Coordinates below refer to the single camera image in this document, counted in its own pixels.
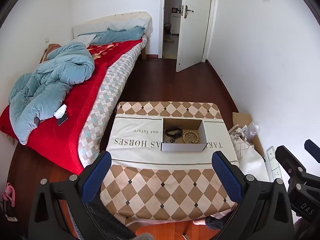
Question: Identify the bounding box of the red blanket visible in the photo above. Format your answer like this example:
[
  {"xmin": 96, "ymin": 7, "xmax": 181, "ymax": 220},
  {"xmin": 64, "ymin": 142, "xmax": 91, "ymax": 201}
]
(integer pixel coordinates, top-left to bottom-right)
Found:
[{"xmin": 0, "ymin": 39, "xmax": 143, "ymax": 176}]

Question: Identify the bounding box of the white door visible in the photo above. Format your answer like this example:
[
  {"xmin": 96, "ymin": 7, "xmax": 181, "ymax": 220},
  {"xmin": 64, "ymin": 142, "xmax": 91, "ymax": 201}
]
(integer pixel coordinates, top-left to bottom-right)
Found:
[{"xmin": 176, "ymin": 0, "xmax": 211, "ymax": 72}]

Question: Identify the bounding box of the patterned fabric bag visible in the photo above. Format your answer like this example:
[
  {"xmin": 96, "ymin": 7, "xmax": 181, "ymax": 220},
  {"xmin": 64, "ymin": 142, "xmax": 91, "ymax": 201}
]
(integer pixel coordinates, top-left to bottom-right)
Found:
[{"xmin": 228, "ymin": 125, "xmax": 251, "ymax": 161}]

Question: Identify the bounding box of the white pillow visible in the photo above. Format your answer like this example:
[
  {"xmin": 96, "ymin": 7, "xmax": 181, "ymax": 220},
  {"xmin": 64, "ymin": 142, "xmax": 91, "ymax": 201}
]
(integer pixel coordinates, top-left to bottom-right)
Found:
[{"xmin": 71, "ymin": 34, "xmax": 96, "ymax": 48}]

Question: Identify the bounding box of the wooden bead bracelet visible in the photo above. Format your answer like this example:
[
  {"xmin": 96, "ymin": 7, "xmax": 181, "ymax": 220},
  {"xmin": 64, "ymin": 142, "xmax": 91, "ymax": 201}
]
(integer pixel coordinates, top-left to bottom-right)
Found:
[{"xmin": 182, "ymin": 130, "xmax": 200, "ymax": 145}]

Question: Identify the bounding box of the pink shoe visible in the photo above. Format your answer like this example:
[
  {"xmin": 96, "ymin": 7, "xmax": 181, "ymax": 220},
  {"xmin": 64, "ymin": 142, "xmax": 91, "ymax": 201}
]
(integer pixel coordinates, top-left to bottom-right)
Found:
[{"xmin": 2, "ymin": 183, "xmax": 16, "ymax": 207}]

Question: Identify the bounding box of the light blue duvet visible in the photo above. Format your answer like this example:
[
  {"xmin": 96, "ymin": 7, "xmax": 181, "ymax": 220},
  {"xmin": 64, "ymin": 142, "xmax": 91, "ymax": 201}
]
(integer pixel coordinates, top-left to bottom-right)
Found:
[{"xmin": 8, "ymin": 42, "xmax": 95, "ymax": 145}]

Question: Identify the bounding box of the clear plastic bag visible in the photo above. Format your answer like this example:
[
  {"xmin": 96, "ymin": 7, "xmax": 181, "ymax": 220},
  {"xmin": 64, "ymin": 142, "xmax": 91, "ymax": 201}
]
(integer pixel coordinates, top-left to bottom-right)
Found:
[{"xmin": 244, "ymin": 121, "xmax": 261, "ymax": 140}]

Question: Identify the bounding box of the white cardboard box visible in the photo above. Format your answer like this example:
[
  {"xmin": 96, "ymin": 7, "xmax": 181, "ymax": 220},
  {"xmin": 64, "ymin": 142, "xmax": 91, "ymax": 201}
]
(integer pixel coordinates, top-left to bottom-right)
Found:
[{"xmin": 161, "ymin": 118, "xmax": 207, "ymax": 152}]

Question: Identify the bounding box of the white cloth bag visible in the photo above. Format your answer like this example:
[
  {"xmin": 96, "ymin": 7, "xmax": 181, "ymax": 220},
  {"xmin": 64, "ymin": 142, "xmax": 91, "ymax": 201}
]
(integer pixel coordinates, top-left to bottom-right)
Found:
[{"xmin": 239, "ymin": 146, "xmax": 270, "ymax": 182}]

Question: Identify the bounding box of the black smart band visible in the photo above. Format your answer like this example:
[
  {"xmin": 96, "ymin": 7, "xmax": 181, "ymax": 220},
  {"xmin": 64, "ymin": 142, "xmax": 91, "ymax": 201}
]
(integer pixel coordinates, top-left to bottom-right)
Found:
[{"xmin": 165, "ymin": 127, "xmax": 183, "ymax": 139}]

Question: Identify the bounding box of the blue pillow blanket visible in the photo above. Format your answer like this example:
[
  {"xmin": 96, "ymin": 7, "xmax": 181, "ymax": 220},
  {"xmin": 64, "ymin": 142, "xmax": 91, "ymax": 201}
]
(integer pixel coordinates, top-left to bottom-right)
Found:
[{"xmin": 86, "ymin": 26, "xmax": 145, "ymax": 45}]

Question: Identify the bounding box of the white small box on bed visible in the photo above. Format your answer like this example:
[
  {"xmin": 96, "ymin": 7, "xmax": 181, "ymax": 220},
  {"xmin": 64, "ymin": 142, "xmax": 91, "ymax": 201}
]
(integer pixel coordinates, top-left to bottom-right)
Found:
[{"xmin": 54, "ymin": 104, "xmax": 67, "ymax": 119}]

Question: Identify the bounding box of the flat brown cardboard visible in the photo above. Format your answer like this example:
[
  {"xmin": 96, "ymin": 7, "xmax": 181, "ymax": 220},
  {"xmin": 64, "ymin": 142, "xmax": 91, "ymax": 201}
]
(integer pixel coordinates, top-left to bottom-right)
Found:
[{"xmin": 232, "ymin": 112, "xmax": 265, "ymax": 157}]

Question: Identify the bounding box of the dark phone on bed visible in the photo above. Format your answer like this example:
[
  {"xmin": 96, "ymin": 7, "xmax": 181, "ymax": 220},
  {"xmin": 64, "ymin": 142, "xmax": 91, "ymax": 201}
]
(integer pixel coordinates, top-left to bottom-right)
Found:
[{"xmin": 57, "ymin": 113, "xmax": 68, "ymax": 126}]

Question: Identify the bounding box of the diamond pattern table cloth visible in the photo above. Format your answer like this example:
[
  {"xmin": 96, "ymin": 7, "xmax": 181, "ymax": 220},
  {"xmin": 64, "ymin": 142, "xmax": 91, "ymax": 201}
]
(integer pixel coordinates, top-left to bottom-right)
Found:
[{"xmin": 100, "ymin": 101, "xmax": 238, "ymax": 227}]

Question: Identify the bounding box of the bed with patterned mattress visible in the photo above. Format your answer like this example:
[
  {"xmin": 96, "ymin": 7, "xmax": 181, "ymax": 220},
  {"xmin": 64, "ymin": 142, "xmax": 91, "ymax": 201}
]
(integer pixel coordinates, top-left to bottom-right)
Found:
[{"xmin": 0, "ymin": 11, "xmax": 154, "ymax": 176}]

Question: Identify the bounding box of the white power strip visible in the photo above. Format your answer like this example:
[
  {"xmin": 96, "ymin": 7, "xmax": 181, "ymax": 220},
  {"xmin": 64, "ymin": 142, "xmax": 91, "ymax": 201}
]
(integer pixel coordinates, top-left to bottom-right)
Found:
[{"xmin": 266, "ymin": 146, "xmax": 282, "ymax": 181}]

